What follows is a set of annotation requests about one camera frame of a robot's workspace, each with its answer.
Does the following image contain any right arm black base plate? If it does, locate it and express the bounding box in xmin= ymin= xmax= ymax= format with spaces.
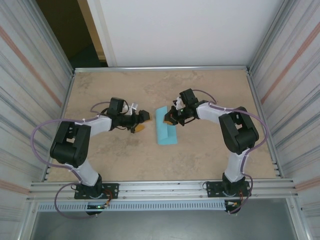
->
xmin=206 ymin=181 xmax=251 ymax=198

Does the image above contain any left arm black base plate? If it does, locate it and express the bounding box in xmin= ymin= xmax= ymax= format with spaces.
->
xmin=74 ymin=183 xmax=120 ymax=200

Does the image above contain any aluminium corner post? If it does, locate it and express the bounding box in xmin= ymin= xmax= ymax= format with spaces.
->
xmin=23 ymin=0 xmax=76 ymax=76
xmin=247 ymin=0 xmax=300 ymax=71

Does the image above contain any aluminium table edge rail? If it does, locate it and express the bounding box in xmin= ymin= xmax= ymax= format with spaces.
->
xmin=73 ymin=65 xmax=251 ymax=74
xmin=246 ymin=69 xmax=285 ymax=179
xmin=44 ymin=71 xmax=76 ymax=182

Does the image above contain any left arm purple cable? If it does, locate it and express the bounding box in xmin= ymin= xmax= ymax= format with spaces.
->
xmin=30 ymin=101 xmax=112 ymax=220

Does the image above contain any slotted grey cable duct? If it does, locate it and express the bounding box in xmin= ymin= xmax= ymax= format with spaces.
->
xmin=36 ymin=200 xmax=227 ymax=212

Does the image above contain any small circuit board green light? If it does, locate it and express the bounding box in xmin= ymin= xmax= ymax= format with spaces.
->
xmin=86 ymin=203 xmax=111 ymax=210

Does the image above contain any white door frame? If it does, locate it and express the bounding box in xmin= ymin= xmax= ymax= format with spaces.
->
xmin=77 ymin=0 xmax=118 ymax=68

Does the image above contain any short aluminium frame upright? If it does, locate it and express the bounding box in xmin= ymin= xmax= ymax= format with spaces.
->
xmin=287 ymin=197 xmax=305 ymax=240
xmin=17 ymin=199 xmax=38 ymax=240

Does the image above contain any grey metal sheet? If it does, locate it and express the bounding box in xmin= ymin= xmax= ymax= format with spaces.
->
xmin=29 ymin=198 xmax=300 ymax=240

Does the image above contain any light blue paper sheet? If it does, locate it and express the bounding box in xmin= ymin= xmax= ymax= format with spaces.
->
xmin=155 ymin=106 xmax=179 ymax=145

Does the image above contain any wide aluminium mounting rail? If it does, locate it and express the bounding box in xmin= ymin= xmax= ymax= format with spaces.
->
xmin=26 ymin=177 xmax=300 ymax=202

